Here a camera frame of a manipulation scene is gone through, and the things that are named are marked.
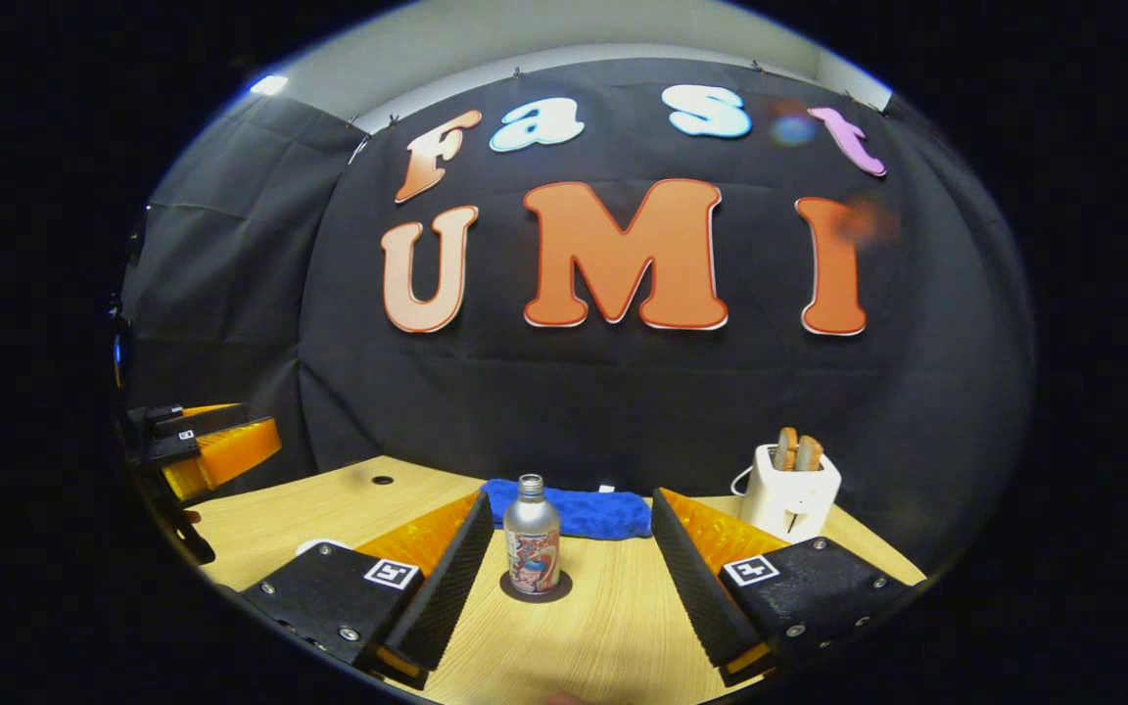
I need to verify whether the black backdrop cloth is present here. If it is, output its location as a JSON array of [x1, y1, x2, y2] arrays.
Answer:
[[118, 57, 1035, 579]]

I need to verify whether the dark round coaster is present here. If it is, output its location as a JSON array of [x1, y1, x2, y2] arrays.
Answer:
[[499, 571, 574, 604]]

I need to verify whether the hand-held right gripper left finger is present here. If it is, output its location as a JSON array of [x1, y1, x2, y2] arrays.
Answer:
[[241, 490, 496, 686]]

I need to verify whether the white toaster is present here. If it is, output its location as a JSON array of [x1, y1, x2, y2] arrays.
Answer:
[[738, 443, 842, 545]]

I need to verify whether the blue towel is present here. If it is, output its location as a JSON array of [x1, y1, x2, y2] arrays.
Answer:
[[481, 478, 653, 541]]

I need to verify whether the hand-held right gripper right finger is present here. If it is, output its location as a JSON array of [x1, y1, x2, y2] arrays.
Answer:
[[650, 487, 913, 686]]

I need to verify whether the silver water bottle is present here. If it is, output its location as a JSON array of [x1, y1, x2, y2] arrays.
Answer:
[[503, 474, 562, 596]]

